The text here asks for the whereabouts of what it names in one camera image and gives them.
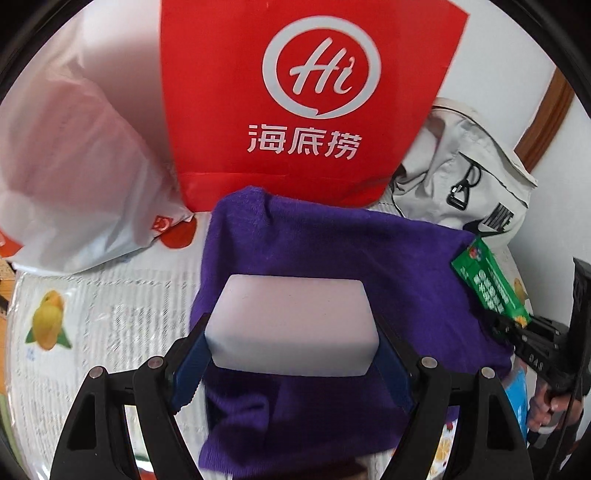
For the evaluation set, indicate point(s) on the person's right hand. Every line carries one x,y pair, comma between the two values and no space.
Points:
549,408

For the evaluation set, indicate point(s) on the white plastic bag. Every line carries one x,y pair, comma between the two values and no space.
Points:
78,161

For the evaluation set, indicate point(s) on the blue tissue pack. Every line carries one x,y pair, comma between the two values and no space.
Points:
518,401

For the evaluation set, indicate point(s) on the grey backpack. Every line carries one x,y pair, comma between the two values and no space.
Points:
461,152

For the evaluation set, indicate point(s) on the white sponge block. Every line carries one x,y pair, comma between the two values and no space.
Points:
291,323

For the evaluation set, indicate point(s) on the purple towel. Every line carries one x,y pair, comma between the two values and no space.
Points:
323,240

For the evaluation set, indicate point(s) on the person's right forearm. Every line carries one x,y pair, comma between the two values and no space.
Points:
554,454

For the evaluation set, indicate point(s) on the red paper bag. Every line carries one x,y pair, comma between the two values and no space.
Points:
304,92

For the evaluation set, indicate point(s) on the wooden door frame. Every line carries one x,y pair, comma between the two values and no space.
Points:
549,115

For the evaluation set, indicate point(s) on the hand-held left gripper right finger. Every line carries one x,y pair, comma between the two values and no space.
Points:
395,374

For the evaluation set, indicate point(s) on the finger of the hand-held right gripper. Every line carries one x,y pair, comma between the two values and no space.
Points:
508,330

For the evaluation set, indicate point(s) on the fruit-printed tablecloth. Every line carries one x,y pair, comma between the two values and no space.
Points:
115,300

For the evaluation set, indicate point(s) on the green tissue packet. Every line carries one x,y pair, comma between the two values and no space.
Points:
489,281

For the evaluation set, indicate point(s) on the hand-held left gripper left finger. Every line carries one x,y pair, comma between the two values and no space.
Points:
187,378

